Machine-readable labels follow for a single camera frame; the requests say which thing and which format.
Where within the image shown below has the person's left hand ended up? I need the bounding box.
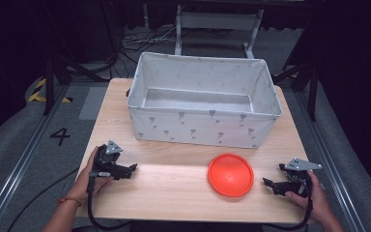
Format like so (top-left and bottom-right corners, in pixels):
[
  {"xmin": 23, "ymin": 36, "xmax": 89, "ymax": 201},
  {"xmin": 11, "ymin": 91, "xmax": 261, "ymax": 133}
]
[{"xmin": 72, "ymin": 146, "xmax": 114, "ymax": 203}]

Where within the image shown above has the thin black floor cable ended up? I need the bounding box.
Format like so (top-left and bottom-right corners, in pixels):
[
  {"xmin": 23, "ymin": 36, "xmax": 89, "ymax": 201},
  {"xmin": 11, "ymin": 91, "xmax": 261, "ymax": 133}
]
[{"xmin": 5, "ymin": 165, "xmax": 81, "ymax": 232}]

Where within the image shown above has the grey metal desk frame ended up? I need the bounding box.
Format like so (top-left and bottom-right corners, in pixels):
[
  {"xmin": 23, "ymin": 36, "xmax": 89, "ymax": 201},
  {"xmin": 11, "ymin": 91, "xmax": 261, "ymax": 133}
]
[{"xmin": 174, "ymin": 4, "xmax": 265, "ymax": 60}]

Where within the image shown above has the thick black gripper cable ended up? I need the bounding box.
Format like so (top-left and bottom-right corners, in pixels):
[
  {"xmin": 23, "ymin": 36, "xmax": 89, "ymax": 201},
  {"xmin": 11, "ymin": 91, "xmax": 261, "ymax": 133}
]
[
  {"xmin": 86, "ymin": 175, "xmax": 133, "ymax": 232},
  {"xmin": 263, "ymin": 176, "xmax": 315, "ymax": 232}
]

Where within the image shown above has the person's right hand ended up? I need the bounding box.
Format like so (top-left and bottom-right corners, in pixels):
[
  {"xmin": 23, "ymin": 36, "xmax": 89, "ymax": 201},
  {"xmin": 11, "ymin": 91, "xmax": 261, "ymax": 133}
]
[{"xmin": 284, "ymin": 169, "xmax": 334, "ymax": 224}]

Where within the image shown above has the metal floor rail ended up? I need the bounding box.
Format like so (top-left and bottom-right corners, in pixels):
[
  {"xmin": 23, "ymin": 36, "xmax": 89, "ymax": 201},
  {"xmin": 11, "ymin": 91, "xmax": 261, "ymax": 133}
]
[
  {"xmin": 293, "ymin": 90, "xmax": 367, "ymax": 232},
  {"xmin": 0, "ymin": 84, "xmax": 71, "ymax": 232}
]

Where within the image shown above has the yellow and black floor tape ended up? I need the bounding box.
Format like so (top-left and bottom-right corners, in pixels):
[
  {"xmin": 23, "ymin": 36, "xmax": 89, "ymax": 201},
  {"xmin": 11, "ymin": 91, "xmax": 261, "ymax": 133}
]
[{"xmin": 27, "ymin": 78, "xmax": 73, "ymax": 104}]

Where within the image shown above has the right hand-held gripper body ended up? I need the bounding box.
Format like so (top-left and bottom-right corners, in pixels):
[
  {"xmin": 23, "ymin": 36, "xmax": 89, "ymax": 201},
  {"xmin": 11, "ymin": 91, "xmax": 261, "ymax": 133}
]
[{"xmin": 277, "ymin": 157, "xmax": 324, "ymax": 198}]

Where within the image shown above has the bundle of floor cables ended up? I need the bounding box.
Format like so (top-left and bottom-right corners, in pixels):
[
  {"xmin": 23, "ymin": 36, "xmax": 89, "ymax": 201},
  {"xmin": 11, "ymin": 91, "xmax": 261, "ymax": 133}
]
[{"xmin": 119, "ymin": 24, "xmax": 179, "ymax": 55}]

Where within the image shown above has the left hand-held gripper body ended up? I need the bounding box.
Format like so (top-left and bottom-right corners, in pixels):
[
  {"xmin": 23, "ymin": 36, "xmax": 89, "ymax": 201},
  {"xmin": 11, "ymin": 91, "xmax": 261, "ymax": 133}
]
[{"xmin": 92, "ymin": 139, "xmax": 126, "ymax": 182}]

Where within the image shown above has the white fabric storage box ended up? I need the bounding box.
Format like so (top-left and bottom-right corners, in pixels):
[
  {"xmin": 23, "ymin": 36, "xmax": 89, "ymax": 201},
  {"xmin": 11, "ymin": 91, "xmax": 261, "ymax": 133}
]
[{"xmin": 126, "ymin": 51, "xmax": 284, "ymax": 150}]

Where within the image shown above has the black tripod stand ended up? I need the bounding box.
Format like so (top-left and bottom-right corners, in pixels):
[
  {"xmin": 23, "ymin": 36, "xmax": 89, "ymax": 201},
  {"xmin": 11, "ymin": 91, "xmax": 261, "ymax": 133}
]
[
  {"xmin": 271, "ymin": 61, "xmax": 321, "ymax": 123},
  {"xmin": 43, "ymin": 52, "xmax": 111, "ymax": 117}
]

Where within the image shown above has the red round plastic plate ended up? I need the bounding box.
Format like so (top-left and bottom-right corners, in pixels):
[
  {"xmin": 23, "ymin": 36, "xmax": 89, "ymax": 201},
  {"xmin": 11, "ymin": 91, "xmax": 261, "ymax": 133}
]
[{"xmin": 207, "ymin": 153, "xmax": 255, "ymax": 198}]

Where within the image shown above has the orange string bracelet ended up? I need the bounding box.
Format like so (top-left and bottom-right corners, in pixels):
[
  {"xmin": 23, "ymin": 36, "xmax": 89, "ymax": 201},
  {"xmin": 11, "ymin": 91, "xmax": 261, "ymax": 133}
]
[{"xmin": 55, "ymin": 196, "xmax": 83, "ymax": 208}]

